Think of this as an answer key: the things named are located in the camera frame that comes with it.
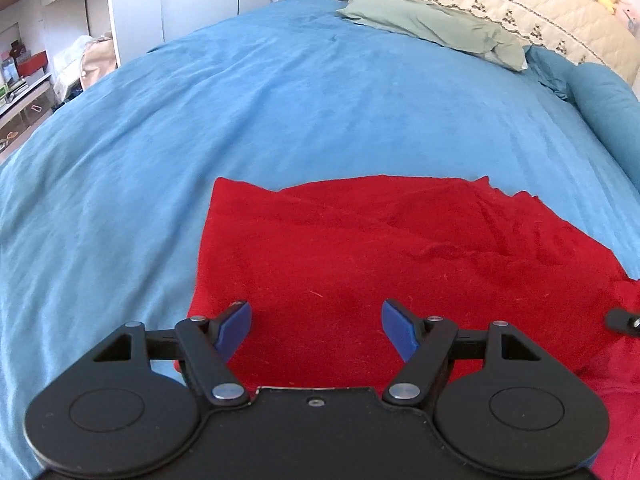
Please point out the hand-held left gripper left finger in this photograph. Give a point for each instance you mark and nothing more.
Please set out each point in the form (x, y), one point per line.
(233, 331)

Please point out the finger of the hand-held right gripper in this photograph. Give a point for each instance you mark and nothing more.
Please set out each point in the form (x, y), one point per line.
(621, 321)

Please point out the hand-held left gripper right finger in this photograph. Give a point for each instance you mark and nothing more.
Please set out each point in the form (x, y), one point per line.
(400, 329)

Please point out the red knit garment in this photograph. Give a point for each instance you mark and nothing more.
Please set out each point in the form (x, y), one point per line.
(380, 260)

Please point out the blue bed sheet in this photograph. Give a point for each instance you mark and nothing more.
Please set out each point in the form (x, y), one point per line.
(210, 125)

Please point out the blue bolster pillow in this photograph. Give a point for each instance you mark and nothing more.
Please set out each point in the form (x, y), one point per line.
(600, 105)

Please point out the pale pink plush toy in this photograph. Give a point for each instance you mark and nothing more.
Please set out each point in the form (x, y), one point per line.
(629, 19)

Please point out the beige cloth pile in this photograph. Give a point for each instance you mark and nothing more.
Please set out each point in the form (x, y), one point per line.
(87, 62)

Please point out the green pillow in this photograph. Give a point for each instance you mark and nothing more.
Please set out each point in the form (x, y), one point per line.
(430, 22)

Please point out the red box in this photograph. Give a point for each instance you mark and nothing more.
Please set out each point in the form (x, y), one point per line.
(31, 64)

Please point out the white shelf unit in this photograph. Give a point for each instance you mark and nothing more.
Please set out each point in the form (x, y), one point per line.
(50, 25)

